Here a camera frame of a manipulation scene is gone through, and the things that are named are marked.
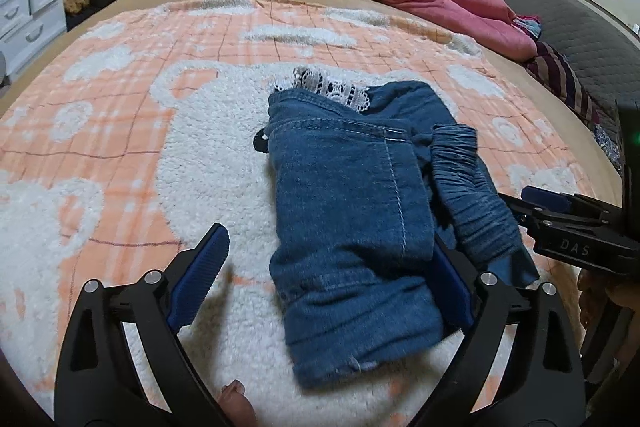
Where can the blue denim pants lace hem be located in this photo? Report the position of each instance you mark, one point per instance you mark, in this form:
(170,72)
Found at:
(340,207)

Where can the person's left hand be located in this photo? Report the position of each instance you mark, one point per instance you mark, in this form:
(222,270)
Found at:
(237,404)

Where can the teal and pink cloth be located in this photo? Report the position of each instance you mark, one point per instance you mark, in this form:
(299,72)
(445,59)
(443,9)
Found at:
(527,26)

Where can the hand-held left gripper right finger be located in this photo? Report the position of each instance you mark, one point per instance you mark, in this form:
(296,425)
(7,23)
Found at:
(452,292)

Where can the striped dark pillow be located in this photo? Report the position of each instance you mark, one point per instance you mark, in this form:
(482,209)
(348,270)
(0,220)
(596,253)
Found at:
(560,77)

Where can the peach and white printed blanket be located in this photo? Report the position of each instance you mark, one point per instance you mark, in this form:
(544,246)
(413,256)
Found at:
(125,132)

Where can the white drawer unit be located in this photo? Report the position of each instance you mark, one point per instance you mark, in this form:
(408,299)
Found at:
(30,22)

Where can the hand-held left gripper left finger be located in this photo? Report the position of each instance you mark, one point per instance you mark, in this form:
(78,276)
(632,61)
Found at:
(200,277)

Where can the blue floral cloth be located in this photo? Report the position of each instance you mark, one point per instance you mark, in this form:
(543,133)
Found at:
(607,149)

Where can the brown plush toy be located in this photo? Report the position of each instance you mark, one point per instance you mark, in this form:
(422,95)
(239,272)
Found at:
(90,2)

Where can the person's right hand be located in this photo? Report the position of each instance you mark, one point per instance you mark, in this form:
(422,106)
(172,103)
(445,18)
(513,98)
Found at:
(592,302)

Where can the grey quilted headboard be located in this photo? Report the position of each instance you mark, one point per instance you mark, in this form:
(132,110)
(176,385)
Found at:
(575,22)

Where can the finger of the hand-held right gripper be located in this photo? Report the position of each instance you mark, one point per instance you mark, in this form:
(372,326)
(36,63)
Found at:
(570,244)
(545,198)

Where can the bed with tan sheet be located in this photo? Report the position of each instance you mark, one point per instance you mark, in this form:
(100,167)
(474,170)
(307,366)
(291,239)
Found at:
(495,52)

